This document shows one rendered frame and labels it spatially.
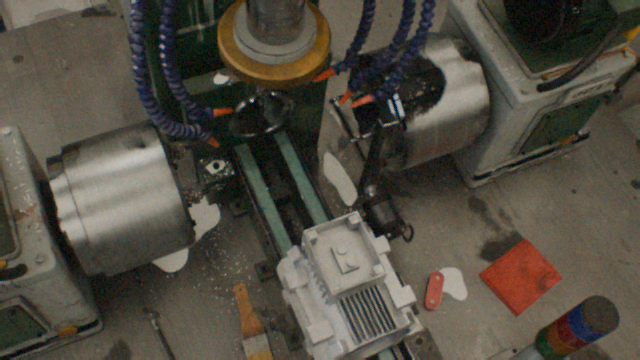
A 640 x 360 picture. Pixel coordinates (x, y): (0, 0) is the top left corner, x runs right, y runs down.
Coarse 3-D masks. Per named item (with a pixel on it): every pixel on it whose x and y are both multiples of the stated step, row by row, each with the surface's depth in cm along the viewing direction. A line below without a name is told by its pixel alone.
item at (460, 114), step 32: (416, 64) 126; (448, 64) 126; (352, 96) 133; (416, 96) 124; (448, 96) 125; (480, 96) 129; (416, 128) 125; (448, 128) 128; (480, 128) 134; (416, 160) 131
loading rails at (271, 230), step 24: (288, 144) 144; (240, 168) 139; (288, 168) 142; (240, 192) 148; (264, 192) 138; (288, 192) 147; (312, 192) 139; (240, 216) 147; (264, 216) 136; (312, 216) 136; (264, 240) 138; (288, 240) 133; (264, 264) 140; (288, 336) 134
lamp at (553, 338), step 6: (558, 318) 110; (552, 324) 111; (552, 330) 110; (546, 336) 112; (552, 336) 110; (558, 336) 108; (552, 342) 110; (558, 342) 109; (558, 348) 110; (564, 348) 109; (570, 348) 108; (576, 348) 107; (564, 354) 111
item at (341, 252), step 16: (336, 224) 113; (352, 224) 111; (304, 240) 111; (320, 240) 113; (336, 240) 113; (352, 240) 113; (368, 240) 111; (304, 256) 114; (320, 256) 111; (336, 256) 110; (352, 256) 110; (368, 256) 112; (320, 272) 108; (336, 272) 110; (352, 272) 111; (368, 272) 111; (384, 272) 108; (320, 288) 111; (352, 288) 107
